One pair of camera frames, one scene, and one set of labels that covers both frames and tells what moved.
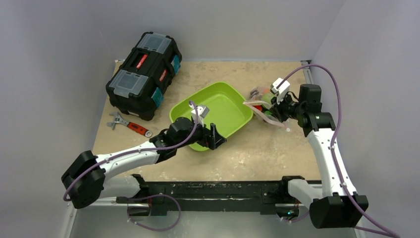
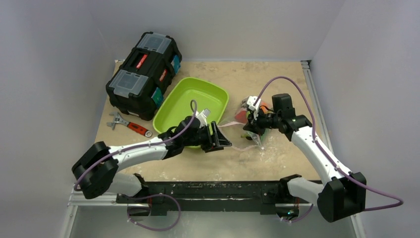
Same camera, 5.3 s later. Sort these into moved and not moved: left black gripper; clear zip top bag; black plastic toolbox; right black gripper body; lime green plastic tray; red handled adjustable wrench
Moved: clear zip top bag; lime green plastic tray; right black gripper body
Not moved: black plastic toolbox; red handled adjustable wrench; left black gripper
